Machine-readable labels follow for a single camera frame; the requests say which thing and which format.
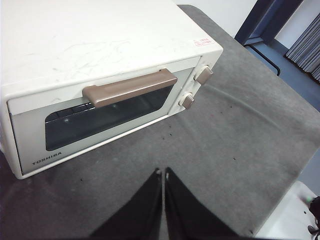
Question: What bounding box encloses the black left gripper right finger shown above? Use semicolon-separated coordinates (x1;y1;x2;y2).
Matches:
163;166;252;240

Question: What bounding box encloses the cream oven knob brown grip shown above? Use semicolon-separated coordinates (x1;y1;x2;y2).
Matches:
192;64;214;85
177;92;196;110

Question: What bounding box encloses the glass oven door brown handle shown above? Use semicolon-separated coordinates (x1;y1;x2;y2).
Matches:
6;56;203;176

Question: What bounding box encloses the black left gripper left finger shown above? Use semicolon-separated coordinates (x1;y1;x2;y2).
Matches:
89;167;163;240

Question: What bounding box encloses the white platform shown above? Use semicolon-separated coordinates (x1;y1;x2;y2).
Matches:
249;179;320;240

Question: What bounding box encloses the dark blue metal frame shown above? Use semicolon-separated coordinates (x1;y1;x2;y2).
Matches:
234;0;305;77

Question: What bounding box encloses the cream Toshiba toaster oven body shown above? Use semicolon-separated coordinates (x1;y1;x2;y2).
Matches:
0;0;224;180

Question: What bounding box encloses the grey slatted panel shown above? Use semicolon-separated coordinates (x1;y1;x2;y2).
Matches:
284;13;320;82

